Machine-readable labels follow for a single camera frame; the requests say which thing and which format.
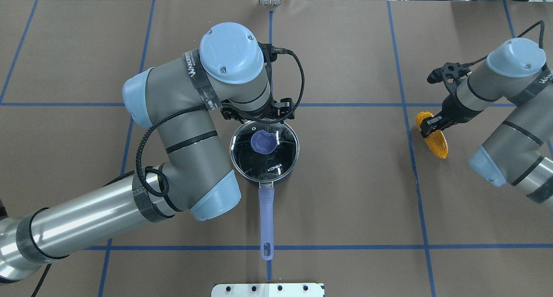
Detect glass pot lid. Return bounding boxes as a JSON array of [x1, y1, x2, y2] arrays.
[[229, 121, 300, 183]]

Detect yellow corn cob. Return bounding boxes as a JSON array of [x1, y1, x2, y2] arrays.
[[416, 112, 448, 159]]

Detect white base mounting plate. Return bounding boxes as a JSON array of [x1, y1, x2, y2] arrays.
[[211, 283, 326, 297]]

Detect brown paper table cover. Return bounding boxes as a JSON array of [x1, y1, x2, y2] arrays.
[[1, 0, 552, 297]]

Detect dark blue saucepan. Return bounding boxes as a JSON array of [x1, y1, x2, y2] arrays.
[[229, 121, 300, 261]]

